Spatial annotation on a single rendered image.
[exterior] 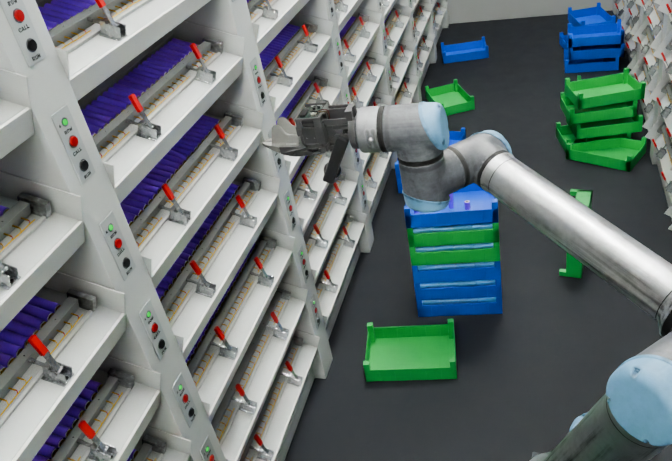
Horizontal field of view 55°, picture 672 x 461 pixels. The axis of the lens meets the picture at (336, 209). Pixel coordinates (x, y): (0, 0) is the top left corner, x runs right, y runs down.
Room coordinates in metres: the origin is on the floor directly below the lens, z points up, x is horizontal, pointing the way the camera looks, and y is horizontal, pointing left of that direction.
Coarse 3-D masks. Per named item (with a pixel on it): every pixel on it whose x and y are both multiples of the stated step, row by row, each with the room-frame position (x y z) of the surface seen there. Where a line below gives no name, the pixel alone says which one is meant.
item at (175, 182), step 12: (228, 120) 1.55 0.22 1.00; (216, 132) 1.49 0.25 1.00; (204, 144) 1.43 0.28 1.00; (192, 156) 1.38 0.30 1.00; (204, 156) 1.41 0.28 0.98; (180, 168) 1.33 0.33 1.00; (192, 168) 1.35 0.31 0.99; (180, 180) 1.29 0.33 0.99; (192, 180) 1.31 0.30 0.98; (156, 204) 1.19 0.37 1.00; (144, 216) 1.15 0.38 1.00; (132, 228) 1.11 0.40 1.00; (144, 228) 1.14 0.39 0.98
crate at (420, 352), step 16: (448, 320) 1.64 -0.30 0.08; (368, 336) 1.67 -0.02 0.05; (384, 336) 1.70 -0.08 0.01; (400, 336) 1.69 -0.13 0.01; (416, 336) 1.67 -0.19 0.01; (432, 336) 1.66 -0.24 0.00; (448, 336) 1.65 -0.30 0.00; (368, 352) 1.62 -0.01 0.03; (384, 352) 1.63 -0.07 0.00; (400, 352) 1.62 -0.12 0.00; (416, 352) 1.60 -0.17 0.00; (432, 352) 1.59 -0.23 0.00; (448, 352) 1.57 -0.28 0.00; (368, 368) 1.52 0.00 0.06; (384, 368) 1.56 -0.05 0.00; (400, 368) 1.50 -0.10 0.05; (416, 368) 1.48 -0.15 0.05; (432, 368) 1.47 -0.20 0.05; (448, 368) 1.46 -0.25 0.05
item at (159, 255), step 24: (240, 120) 1.56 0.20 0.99; (216, 144) 1.48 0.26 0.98; (240, 144) 1.49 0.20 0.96; (216, 168) 1.37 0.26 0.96; (240, 168) 1.44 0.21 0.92; (192, 192) 1.28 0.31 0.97; (216, 192) 1.29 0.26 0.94; (192, 216) 1.19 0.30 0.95; (144, 240) 1.11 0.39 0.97; (168, 240) 1.11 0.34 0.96; (168, 264) 1.07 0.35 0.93
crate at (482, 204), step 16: (464, 192) 1.92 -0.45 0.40; (480, 192) 1.89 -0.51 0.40; (448, 208) 1.84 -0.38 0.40; (464, 208) 1.82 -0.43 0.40; (480, 208) 1.80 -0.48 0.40; (496, 208) 1.71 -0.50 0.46; (416, 224) 1.77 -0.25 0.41; (432, 224) 1.76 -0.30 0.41; (448, 224) 1.74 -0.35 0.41; (464, 224) 1.73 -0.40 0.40
